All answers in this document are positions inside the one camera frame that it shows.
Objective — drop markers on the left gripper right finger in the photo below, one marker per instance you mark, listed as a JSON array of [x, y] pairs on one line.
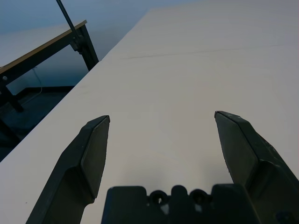
[[247, 151]]

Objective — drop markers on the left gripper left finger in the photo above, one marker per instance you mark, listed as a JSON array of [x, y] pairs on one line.
[[77, 168]]

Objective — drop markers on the black pole with clamp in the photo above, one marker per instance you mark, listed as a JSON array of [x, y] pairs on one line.
[[68, 19]]

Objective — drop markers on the wooden side table black frame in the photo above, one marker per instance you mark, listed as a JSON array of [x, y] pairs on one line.
[[90, 50]]

